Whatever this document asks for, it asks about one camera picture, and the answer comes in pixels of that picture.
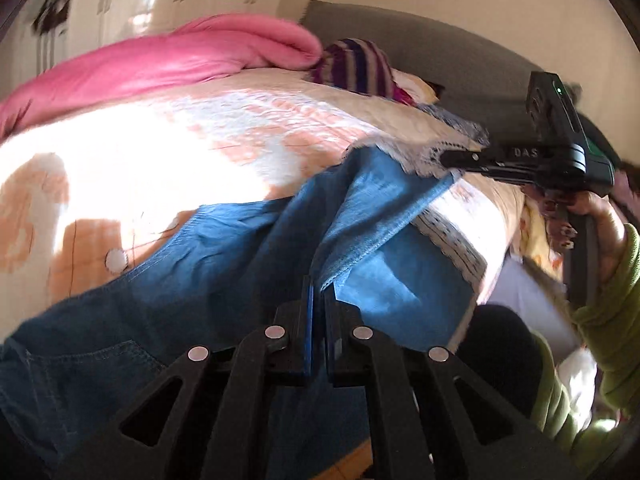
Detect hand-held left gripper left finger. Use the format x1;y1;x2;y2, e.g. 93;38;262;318
102;277;317;480

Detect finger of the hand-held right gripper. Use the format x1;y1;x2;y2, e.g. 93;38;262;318
439;149;489;174

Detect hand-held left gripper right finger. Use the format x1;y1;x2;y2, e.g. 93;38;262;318
324;290;532;480

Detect blue denim pants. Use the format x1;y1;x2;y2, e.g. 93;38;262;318
0;137;490;480

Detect person's right forearm green sleeve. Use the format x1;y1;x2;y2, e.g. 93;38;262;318
572;222;640;411

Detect person's right hand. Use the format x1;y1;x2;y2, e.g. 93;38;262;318
520;184;629;287

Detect blue patterned cloth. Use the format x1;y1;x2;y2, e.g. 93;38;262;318
415;102;491;150

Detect cream pillow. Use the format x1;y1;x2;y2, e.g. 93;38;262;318
392;69;439;104

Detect yellow printed cloth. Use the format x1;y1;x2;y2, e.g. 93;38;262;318
517;195;568;268

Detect grey headboard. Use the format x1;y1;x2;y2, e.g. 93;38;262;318
299;0;621;173

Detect purple striped pillow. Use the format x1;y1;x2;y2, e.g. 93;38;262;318
307;37;417;107

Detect person's leg in black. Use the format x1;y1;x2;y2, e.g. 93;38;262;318
450;304;557;432

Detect person's green jacket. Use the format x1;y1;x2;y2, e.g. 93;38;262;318
529;332;603;455

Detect pink duvet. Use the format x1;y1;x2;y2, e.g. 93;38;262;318
0;14;325;138

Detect white wardrobe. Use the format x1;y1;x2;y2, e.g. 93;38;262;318
0;0;288;63

